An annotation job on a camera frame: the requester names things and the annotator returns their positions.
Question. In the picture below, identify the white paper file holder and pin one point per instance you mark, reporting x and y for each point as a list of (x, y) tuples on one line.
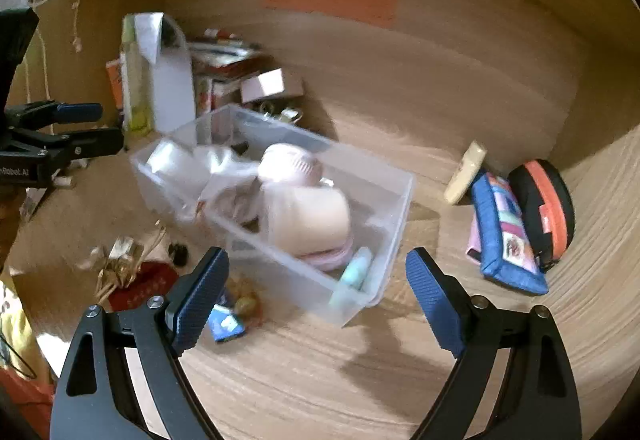
[(172, 84)]

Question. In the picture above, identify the black orange zip case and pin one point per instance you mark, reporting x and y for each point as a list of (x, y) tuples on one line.
[(547, 205)]

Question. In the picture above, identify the small pink white box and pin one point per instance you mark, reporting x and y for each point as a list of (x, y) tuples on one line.
[(262, 84)]

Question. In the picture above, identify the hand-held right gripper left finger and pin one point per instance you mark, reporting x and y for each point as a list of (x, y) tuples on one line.
[(200, 305)]

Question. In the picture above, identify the small brown box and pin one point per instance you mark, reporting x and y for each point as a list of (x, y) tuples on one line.
[(295, 84)]

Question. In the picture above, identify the person's left forearm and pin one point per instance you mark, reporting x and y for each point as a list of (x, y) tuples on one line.
[(10, 230)]

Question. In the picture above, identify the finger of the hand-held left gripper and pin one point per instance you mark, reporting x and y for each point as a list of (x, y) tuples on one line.
[(95, 142), (77, 112)]

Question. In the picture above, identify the small blue packet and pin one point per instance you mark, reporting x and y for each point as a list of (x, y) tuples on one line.
[(226, 322)]

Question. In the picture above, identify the stack of books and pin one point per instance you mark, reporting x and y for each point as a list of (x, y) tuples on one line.
[(225, 54)]

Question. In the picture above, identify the pink white facial brush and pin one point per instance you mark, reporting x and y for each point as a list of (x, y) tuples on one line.
[(287, 164)]

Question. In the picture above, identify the yellow green tall bottle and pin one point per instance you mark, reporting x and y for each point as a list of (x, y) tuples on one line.
[(136, 89)]

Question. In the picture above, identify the mint green small bottle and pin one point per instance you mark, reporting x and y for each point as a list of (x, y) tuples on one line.
[(356, 272)]

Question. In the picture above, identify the blue patchwork pouch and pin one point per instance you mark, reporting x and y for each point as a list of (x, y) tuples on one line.
[(505, 240)]

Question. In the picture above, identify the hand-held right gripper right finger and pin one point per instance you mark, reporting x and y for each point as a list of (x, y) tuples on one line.
[(432, 305)]

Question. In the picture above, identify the small black object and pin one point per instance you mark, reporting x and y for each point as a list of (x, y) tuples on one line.
[(177, 254)]

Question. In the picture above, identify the yellow cloth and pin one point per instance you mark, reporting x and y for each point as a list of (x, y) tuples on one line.
[(17, 325)]

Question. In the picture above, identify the wooden desk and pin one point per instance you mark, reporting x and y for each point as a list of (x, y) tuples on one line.
[(350, 395)]

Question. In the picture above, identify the clear plastic storage box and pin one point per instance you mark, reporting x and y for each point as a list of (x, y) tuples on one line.
[(370, 230)]

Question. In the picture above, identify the cream tube bottle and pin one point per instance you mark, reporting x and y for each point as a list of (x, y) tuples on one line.
[(465, 174)]

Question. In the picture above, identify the red packet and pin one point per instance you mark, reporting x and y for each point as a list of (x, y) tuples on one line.
[(145, 287)]

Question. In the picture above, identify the pink flat case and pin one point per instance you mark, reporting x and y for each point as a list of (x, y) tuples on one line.
[(474, 247)]

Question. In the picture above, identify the white tape roll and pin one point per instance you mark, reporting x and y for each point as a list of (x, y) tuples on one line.
[(172, 167)]

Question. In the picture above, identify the orange carton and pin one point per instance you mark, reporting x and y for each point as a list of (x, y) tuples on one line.
[(115, 82)]

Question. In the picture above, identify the orange red cloth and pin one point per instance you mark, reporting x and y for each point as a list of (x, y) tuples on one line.
[(25, 395)]

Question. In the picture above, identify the cream tape roll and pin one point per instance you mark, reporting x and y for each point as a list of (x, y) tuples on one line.
[(305, 217)]

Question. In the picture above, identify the yellowish round trinket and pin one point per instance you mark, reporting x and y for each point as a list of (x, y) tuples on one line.
[(245, 302)]

